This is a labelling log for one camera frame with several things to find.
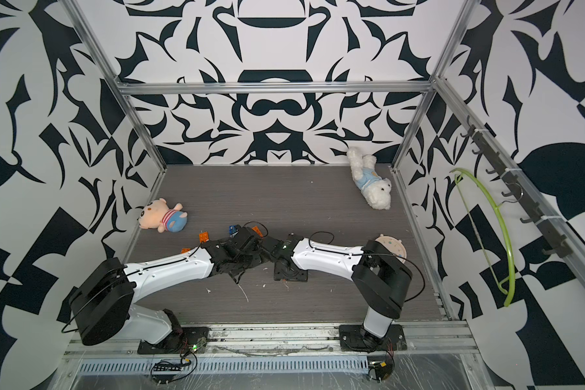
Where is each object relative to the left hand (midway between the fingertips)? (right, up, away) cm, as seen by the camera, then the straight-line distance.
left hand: (262, 253), depth 86 cm
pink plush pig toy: (-40, +13, +7) cm, 43 cm away
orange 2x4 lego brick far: (-25, +4, +11) cm, 27 cm away
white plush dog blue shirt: (+43, +24, +15) cm, 51 cm away
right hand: (+8, -7, -1) cm, 11 cm away
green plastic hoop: (+63, -1, -24) cm, 67 cm away
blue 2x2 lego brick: (-13, +7, +10) cm, 18 cm away
